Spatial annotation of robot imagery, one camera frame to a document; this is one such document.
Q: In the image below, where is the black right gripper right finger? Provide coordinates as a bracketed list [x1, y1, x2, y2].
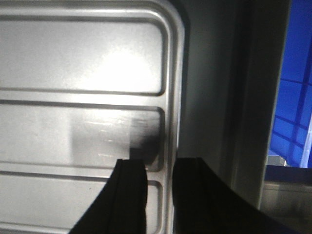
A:
[173, 158, 290, 234]

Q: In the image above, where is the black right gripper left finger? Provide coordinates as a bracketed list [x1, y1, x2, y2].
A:
[70, 159, 148, 234]

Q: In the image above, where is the small silver ribbed tray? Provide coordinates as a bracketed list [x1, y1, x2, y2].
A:
[0, 0, 185, 234]

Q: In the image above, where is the large grey metal tray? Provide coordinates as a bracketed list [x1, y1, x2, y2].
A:
[173, 0, 291, 208]

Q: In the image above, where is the shallow blue plastic crate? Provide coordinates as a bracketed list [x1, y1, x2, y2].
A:
[268, 0, 312, 170]

